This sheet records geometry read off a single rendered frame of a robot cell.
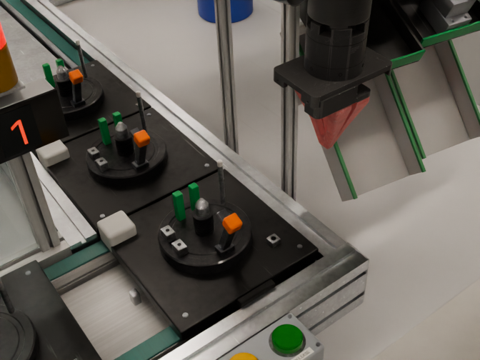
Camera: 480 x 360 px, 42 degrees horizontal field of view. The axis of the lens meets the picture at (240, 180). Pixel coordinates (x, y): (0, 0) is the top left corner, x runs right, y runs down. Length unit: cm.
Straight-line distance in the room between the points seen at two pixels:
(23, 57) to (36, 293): 82
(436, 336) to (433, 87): 41
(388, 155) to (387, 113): 7
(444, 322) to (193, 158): 49
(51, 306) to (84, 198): 22
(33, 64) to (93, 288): 74
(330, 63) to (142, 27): 124
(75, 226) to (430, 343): 57
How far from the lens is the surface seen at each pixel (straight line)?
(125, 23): 182
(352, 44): 58
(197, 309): 85
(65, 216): 105
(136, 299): 93
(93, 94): 127
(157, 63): 160
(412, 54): 90
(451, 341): 98
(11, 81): 78
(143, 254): 93
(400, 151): 103
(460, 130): 112
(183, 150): 111
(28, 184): 92
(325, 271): 91
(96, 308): 95
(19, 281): 95
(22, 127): 81
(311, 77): 60
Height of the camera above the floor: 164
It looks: 41 degrees down
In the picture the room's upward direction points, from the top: 3 degrees counter-clockwise
